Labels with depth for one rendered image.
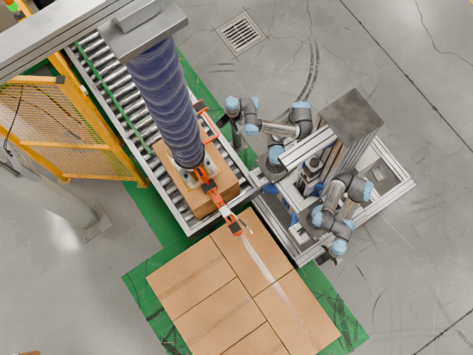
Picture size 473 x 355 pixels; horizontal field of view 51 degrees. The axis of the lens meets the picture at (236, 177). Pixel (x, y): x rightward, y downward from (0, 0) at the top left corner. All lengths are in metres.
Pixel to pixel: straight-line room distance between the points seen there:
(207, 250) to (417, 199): 2.00
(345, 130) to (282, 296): 1.70
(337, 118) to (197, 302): 1.94
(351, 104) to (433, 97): 2.56
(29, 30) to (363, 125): 1.66
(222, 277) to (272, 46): 2.42
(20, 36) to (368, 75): 3.85
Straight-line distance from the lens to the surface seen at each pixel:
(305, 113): 3.08
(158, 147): 3.80
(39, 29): 1.83
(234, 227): 3.42
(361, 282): 4.58
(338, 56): 5.20
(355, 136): 2.66
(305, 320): 3.95
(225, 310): 3.94
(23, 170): 3.19
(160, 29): 1.92
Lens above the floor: 4.47
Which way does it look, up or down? 74 degrees down
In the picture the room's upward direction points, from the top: 7 degrees counter-clockwise
